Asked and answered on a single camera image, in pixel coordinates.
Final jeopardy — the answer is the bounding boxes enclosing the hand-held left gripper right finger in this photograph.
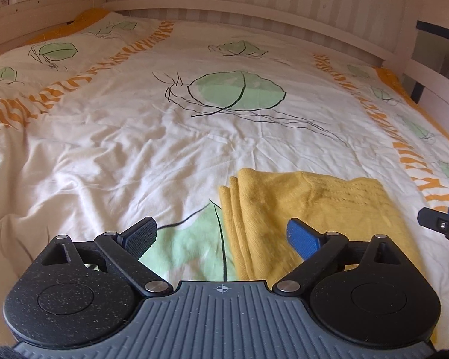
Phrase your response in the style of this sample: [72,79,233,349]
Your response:
[273,217,417,294]

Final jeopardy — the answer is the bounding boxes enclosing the white leaf-print duvet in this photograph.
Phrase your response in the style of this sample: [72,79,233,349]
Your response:
[0,11,449,345]

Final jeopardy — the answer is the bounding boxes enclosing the dark blue bars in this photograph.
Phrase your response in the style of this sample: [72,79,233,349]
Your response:
[412,0,449,103]

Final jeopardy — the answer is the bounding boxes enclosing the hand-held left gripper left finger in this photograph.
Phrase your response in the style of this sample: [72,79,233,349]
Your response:
[34,217,173,296]

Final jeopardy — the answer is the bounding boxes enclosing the yellow towel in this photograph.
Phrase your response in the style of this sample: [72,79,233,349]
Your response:
[218,168,441,346]

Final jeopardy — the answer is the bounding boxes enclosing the white wooden bed frame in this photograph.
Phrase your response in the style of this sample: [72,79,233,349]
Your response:
[0,0,449,120]

